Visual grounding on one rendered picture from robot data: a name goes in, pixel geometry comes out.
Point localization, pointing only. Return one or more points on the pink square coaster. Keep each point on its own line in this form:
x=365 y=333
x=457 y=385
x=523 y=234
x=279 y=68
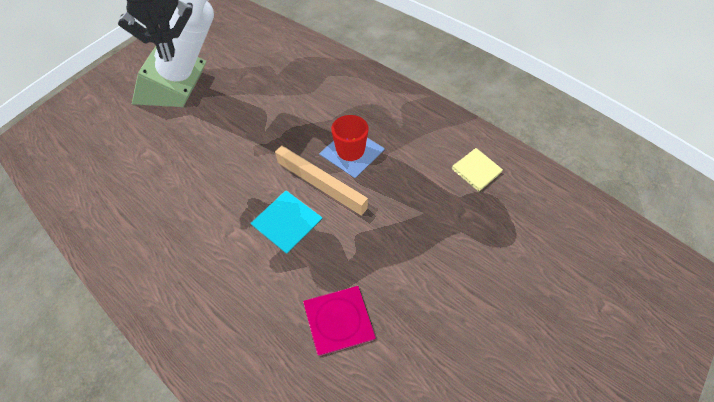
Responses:
x=338 y=320

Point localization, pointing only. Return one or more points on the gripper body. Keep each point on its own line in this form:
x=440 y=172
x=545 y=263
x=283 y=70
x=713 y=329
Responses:
x=134 y=8

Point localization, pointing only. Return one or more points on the yellow sticky-note pad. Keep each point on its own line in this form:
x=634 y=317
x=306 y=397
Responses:
x=477 y=169

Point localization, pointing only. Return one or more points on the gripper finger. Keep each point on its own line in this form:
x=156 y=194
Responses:
x=184 y=12
x=128 y=23

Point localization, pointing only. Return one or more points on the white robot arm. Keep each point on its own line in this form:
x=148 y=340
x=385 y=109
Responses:
x=189 y=43

